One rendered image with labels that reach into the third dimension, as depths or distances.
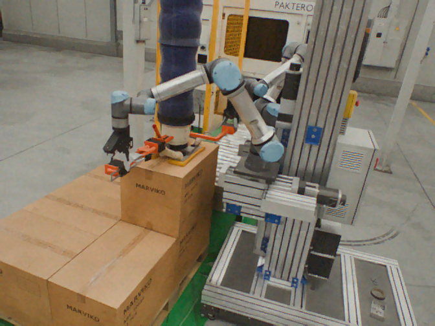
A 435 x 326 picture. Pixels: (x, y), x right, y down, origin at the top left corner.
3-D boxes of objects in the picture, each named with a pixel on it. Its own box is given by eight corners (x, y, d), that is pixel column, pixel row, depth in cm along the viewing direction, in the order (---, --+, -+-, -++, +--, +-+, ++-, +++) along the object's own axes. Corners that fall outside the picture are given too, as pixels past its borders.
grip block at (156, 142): (151, 145, 201) (151, 136, 199) (166, 149, 198) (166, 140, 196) (143, 151, 194) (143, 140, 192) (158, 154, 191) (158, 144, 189)
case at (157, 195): (166, 182, 270) (167, 132, 253) (213, 195, 258) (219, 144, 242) (120, 220, 218) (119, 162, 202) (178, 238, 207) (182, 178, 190)
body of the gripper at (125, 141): (133, 149, 166) (133, 125, 161) (123, 154, 159) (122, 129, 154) (120, 145, 168) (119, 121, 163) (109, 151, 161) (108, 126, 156)
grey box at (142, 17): (146, 39, 330) (146, 4, 318) (151, 39, 329) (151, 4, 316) (134, 39, 313) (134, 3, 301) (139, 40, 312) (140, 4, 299)
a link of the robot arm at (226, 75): (280, 145, 180) (227, 52, 157) (290, 156, 166) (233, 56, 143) (260, 157, 181) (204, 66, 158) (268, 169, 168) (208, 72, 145)
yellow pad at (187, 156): (191, 145, 235) (191, 138, 233) (205, 149, 232) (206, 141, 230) (167, 163, 206) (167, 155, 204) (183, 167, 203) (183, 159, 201)
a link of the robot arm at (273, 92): (258, 118, 230) (301, 40, 218) (246, 111, 242) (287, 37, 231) (270, 124, 236) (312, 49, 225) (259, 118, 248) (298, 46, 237)
